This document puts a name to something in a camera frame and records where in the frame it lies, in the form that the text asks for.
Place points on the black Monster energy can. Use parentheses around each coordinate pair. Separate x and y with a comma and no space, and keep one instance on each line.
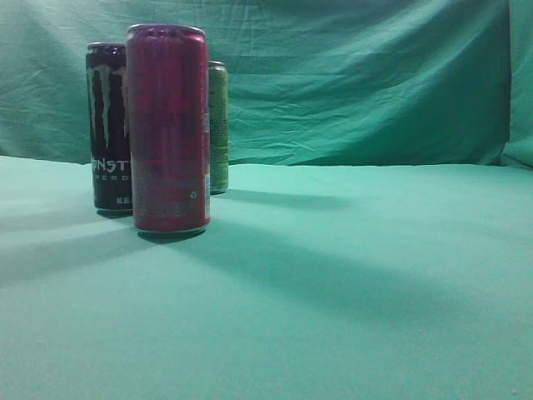
(106,74)

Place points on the green cloth backdrop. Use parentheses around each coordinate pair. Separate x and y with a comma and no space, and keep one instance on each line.
(311,82)

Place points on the pink energy drink can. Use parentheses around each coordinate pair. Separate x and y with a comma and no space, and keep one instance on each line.
(169,127)

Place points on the yellow-green drink can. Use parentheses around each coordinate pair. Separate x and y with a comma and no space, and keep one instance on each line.
(218,102)

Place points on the green table cloth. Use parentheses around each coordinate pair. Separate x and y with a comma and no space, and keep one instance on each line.
(310,283)

